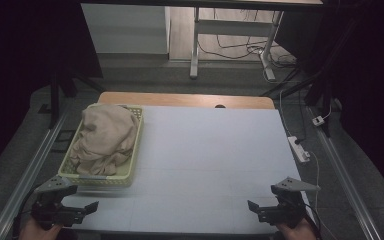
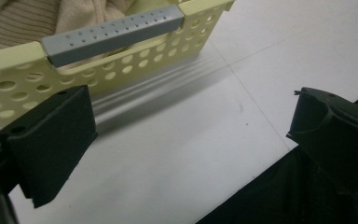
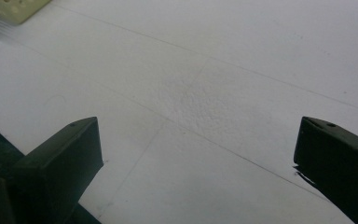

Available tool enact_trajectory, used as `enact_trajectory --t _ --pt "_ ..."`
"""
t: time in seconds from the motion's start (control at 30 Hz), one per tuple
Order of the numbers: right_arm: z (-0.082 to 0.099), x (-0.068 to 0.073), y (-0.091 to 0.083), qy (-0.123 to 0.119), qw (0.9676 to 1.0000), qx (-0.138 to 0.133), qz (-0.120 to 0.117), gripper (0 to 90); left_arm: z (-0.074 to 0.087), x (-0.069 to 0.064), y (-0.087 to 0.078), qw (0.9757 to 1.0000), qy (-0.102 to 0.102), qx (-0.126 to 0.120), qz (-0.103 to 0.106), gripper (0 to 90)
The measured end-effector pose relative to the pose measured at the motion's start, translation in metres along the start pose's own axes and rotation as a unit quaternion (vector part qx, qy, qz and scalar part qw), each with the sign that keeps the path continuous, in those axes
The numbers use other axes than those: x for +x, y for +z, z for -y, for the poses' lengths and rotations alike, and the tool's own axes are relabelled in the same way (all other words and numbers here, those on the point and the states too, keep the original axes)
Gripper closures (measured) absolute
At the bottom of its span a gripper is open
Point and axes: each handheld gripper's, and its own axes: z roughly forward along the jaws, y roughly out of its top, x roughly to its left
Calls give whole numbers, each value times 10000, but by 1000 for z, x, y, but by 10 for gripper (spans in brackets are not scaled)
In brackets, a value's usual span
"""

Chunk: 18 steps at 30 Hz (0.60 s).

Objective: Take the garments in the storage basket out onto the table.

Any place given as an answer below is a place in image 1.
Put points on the pale yellow plastic basket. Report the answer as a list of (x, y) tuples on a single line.
[(128, 173)]

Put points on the aluminium rail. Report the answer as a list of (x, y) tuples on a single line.
[(343, 180), (30, 173)]

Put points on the white table mat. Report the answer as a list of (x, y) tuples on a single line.
[(206, 160)]

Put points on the white cabinet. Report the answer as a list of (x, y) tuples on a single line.
[(125, 28)]

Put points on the beige cloth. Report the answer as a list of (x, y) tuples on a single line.
[(106, 136)]

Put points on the small white adapter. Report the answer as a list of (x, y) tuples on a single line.
[(318, 120)]

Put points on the wooden table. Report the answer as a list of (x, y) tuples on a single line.
[(180, 99)]

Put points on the white desk frame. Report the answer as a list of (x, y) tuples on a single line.
[(228, 27)]

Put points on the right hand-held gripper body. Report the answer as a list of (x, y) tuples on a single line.
[(285, 210)]

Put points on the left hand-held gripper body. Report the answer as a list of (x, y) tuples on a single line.
[(53, 208)]

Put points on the black metal stand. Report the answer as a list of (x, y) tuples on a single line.
[(318, 90), (54, 100)]

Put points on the white power strip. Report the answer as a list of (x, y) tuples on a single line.
[(298, 149)]

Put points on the person's left hand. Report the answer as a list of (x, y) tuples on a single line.
[(38, 231)]

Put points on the person's right hand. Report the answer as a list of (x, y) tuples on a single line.
[(298, 231)]

